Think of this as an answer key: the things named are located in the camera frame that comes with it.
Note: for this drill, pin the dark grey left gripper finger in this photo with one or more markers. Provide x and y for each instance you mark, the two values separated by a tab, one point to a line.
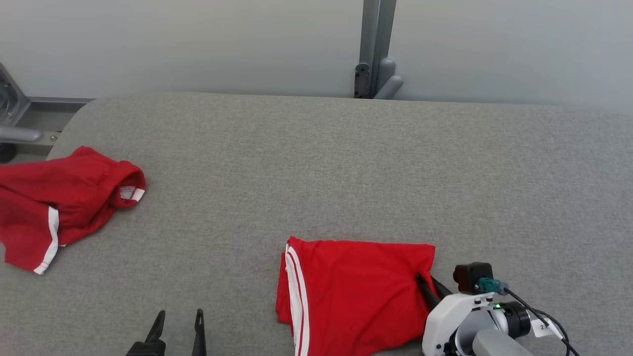
200	336
157	329

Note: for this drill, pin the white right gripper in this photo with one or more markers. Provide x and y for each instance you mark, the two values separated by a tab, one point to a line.
447	321

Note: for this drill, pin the red white lettered jersey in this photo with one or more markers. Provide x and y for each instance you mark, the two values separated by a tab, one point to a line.
356	296

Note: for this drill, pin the red shorts white stripe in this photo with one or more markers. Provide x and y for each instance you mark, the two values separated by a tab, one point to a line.
64	198

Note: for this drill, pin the black caster wheel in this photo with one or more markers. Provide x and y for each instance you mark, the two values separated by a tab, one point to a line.
6	153

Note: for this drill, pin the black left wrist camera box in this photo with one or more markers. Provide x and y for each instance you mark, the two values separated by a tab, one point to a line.
146	348

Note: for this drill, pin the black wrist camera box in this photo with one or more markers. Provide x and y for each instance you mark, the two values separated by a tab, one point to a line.
146	348
472	277

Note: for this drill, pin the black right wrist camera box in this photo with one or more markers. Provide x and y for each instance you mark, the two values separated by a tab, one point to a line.
472	277

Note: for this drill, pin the grey metal post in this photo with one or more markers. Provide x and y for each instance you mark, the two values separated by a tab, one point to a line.
376	44

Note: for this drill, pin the grey metal frame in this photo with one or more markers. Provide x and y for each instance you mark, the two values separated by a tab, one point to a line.
15	106

